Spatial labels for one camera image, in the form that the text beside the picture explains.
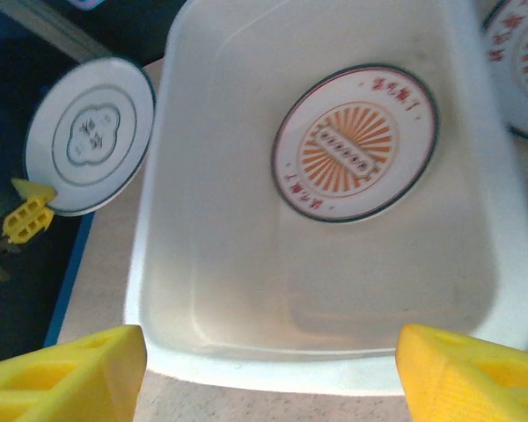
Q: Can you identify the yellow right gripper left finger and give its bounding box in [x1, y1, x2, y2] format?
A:
[0, 324, 149, 422]

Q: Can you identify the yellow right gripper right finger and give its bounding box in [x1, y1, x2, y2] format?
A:
[398, 324, 528, 422]

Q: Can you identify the grey patterned plate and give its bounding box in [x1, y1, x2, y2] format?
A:
[24, 56, 156, 217]

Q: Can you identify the white plastic bin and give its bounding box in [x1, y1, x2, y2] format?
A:
[121, 0, 528, 399]

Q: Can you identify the orange sunburst plate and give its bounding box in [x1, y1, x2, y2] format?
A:
[270, 64, 441, 225]
[481, 0, 528, 144]

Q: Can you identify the aluminium frame post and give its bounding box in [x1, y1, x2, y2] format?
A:
[6, 0, 114, 65]

